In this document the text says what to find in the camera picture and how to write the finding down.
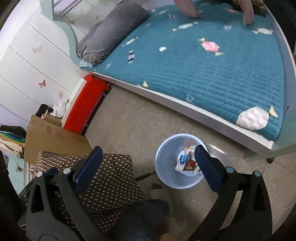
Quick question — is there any cream base cabinet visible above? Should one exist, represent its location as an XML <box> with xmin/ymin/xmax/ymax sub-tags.
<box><xmin>8</xmin><ymin>154</ymin><xmax>37</xmax><ymax>194</ymax></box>

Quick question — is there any rolled grey duvet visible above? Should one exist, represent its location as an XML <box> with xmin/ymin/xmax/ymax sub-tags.
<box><xmin>77</xmin><ymin>2</ymin><xmax>151</xmax><ymax>65</ymax></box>

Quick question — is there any cream hanging sweater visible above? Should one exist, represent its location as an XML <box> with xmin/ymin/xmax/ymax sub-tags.
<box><xmin>174</xmin><ymin>1</ymin><xmax>254</xmax><ymax>26</ymax></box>

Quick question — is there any teal quilted mattress cover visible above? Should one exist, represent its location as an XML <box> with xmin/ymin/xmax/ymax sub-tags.
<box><xmin>86</xmin><ymin>4</ymin><xmax>285</xmax><ymax>141</ymax></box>

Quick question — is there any white bag on bench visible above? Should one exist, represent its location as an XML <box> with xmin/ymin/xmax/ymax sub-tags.
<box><xmin>50</xmin><ymin>102</ymin><xmax>67</xmax><ymax>118</ymax></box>

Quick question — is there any blue white toothpaste box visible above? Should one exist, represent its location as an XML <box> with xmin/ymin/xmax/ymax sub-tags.
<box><xmin>175</xmin><ymin>147</ymin><xmax>201</xmax><ymax>177</ymax></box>

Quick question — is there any large brown cardboard box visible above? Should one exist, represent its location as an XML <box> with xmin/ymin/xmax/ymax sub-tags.
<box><xmin>24</xmin><ymin>115</ymin><xmax>92</xmax><ymax>164</ymax></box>

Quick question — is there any hanging jackets row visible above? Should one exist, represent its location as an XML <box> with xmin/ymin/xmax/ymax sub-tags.
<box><xmin>1</xmin><ymin>125</ymin><xmax>27</xmax><ymax>159</ymax></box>

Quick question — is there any blue plastic trash bin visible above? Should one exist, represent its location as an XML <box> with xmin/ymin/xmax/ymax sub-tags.
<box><xmin>154</xmin><ymin>133</ymin><xmax>207</xmax><ymax>190</ymax></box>

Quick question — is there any brown polka dot table cloth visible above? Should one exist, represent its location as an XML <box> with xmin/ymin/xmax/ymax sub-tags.
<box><xmin>36</xmin><ymin>151</ymin><xmax>145</xmax><ymax>234</ymax></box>

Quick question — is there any red storage bench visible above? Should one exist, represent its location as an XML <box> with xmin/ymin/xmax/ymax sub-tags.
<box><xmin>62</xmin><ymin>74</ymin><xmax>109</xmax><ymax>135</ymax></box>

